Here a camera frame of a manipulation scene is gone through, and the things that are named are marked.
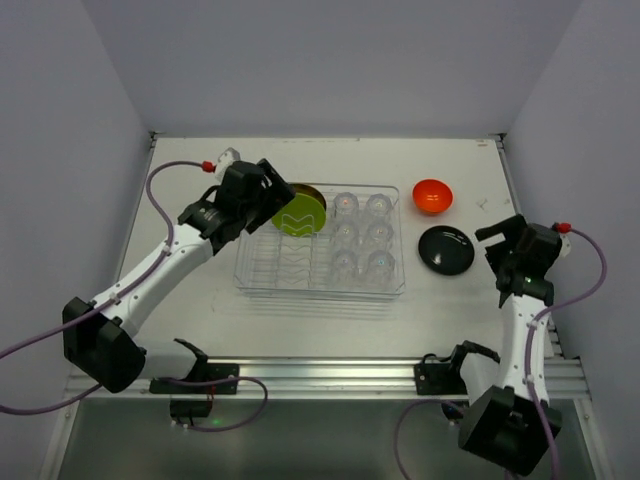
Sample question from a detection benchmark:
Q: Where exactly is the lime green plate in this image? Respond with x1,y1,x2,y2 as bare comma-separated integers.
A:
272,193,327,237

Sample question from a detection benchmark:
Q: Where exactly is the black plate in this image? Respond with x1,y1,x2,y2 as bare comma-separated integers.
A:
418,225,475,276

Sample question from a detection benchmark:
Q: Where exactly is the orange plastic bowl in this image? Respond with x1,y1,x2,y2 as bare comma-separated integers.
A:
412,178,454,215

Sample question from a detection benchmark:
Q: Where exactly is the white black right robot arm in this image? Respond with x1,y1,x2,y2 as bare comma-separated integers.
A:
453,214,562,476

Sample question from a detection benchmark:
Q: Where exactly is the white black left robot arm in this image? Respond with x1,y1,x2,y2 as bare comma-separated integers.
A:
62,159,295,393

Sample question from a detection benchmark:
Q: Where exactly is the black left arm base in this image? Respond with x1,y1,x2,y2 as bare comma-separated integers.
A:
149,363,240,426

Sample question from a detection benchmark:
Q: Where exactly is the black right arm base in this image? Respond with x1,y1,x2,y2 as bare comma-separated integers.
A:
413,353,467,396

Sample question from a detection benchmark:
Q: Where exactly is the clear plastic dish tray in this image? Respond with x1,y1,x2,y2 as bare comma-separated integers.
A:
234,183,405,301

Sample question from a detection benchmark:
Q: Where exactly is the brown patterned plate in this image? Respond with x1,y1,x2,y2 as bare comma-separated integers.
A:
291,183,327,210

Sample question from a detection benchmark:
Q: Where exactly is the clear glass back left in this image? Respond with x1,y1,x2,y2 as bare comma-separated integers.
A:
332,192,360,221

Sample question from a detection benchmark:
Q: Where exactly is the clear glass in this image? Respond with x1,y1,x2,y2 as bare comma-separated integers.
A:
362,250,396,291
328,249,359,289
332,192,360,221
362,220,394,251
363,193,393,223
331,220,360,251

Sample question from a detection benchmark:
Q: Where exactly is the clear glass middle left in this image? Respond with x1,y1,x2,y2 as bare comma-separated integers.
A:
331,220,360,251

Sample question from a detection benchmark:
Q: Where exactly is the clear glass front left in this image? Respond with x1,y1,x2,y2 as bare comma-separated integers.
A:
328,249,359,289

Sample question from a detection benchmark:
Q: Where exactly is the clear glass back right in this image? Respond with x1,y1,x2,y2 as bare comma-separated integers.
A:
363,193,393,223

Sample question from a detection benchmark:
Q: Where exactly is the clear glass middle right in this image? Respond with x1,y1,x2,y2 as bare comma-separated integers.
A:
362,220,394,251

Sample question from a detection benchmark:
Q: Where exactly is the clear glass front right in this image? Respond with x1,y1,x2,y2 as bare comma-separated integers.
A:
362,250,396,291

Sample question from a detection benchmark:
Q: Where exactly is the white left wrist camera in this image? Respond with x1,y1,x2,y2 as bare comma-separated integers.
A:
214,147,241,183

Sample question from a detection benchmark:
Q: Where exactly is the aluminium mounting rail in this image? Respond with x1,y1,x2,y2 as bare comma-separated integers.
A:
64,357,591,400

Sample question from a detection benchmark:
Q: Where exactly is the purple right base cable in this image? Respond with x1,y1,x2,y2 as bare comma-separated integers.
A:
394,397,471,480

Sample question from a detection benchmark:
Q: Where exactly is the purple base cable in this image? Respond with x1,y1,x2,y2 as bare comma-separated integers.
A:
394,397,471,480
164,377,269,433

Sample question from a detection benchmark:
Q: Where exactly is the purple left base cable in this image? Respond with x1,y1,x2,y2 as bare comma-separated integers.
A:
164,377,269,433

